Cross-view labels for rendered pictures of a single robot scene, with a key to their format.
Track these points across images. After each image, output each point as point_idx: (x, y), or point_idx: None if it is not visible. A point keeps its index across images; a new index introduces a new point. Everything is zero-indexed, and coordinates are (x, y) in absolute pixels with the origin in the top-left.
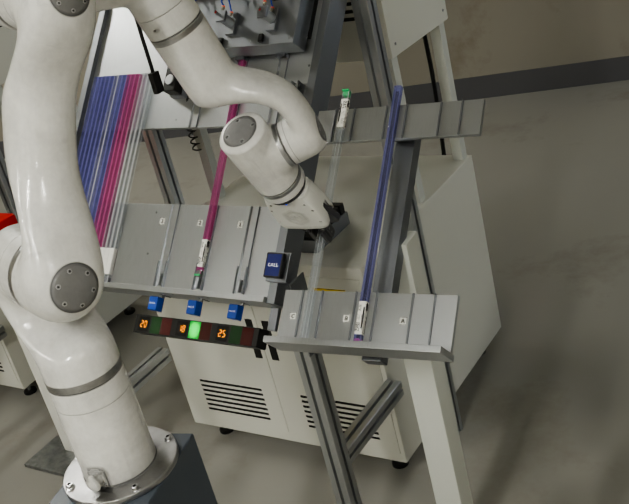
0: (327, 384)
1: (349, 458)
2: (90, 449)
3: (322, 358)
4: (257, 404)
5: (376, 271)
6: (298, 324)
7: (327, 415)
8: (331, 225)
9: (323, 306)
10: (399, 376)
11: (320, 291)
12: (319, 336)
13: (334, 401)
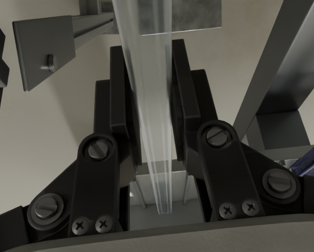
0: (83, 24)
1: (100, 15)
2: None
3: (74, 21)
4: None
5: (292, 49)
6: (143, 197)
7: (91, 38)
8: (188, 62)
9: (193, 181)
10: None
11: (180, 171)
12: (192, 196)
13: (88, 17)
